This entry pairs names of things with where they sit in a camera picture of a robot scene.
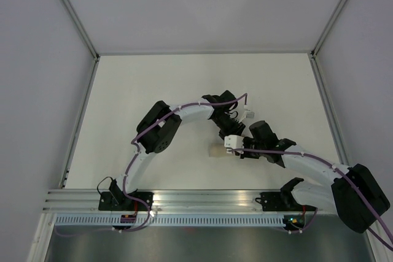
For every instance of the white slotted cable duct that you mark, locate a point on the white slotted cable duct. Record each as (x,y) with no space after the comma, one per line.
(186,220)

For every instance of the left aluminium frame post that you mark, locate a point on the left aluminium frame post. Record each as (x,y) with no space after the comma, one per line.
(72,14)

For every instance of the aluminium mounting rail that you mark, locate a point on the aluminium mounting rail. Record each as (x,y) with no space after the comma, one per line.
(165,201)

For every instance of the aluminium frame post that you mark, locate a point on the aluminium frame post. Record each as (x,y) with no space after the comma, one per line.
(72,14)
(339,7)

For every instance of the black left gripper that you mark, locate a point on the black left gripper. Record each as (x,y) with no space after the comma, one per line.
(233,130)

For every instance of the beige cloth napkin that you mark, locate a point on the beige cloth napkin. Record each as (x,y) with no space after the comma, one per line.
(217,151)

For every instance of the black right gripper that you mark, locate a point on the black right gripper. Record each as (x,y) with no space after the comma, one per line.
(246,155)

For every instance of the right aluminium frame post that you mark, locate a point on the right aluminium frame post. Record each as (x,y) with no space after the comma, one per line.
(339,7)

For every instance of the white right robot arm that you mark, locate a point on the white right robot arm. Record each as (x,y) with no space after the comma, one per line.
(350,192)

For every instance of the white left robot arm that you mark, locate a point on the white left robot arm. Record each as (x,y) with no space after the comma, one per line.
(155,133)

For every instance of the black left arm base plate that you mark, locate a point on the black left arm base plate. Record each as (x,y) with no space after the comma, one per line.
(108,203)

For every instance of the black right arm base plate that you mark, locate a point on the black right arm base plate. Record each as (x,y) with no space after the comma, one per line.
(276,201)

